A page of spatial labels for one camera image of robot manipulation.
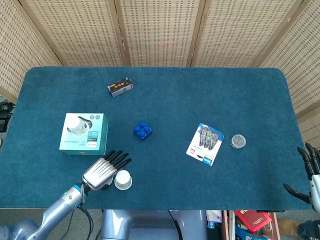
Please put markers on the round patterned tin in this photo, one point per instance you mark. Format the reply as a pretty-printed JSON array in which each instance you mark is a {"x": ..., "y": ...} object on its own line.
[{"x": 238, "y": 141}]

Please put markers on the black equipment beside table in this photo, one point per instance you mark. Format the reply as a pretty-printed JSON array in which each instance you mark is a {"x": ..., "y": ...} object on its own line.
[{"x": 5, "y": 120}]

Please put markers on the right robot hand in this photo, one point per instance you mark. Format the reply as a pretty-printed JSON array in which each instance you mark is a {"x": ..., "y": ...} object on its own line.
[{"x": 314, "y": 182}]

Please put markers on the red flat box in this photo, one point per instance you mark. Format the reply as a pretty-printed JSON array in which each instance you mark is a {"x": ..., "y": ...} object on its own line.
[{"x": 253, "y": 220}]

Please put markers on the blue carpet table cover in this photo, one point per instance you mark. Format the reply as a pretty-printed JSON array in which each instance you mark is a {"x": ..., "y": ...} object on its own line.
[{"x": 175, "y": 105}]

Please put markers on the small dark cardboard box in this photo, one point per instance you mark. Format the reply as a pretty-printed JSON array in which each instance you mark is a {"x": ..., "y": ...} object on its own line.
[{"x": 120, "y": 87}]

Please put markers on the wooden rack frame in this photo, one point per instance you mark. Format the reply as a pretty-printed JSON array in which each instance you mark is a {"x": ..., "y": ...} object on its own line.
[{"x": 228, "y": 225}]

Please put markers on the blue toy building brick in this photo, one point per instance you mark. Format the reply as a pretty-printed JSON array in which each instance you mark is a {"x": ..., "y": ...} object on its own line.
[{"x": 142, "y": 131}]

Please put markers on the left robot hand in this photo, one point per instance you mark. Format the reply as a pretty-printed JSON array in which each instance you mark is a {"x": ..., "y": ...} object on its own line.
[{"x": 98, "y": 172}]

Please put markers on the brown shoe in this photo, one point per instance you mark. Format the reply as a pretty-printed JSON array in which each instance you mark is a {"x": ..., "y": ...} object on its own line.
[{"x": 288, "y": 226}]

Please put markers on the teal Philips product box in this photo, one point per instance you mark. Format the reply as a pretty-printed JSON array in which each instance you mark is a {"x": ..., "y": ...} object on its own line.
[{"x": 97, "y": 140}]

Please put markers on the grey robot torso base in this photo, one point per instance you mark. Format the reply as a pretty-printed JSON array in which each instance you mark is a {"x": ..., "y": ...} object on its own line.
[{"x": 140, "y": 225}]

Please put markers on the woven wooden folding screen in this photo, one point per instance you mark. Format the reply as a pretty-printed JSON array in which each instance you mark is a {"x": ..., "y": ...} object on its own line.
[{"x": 160, "y": 30}]

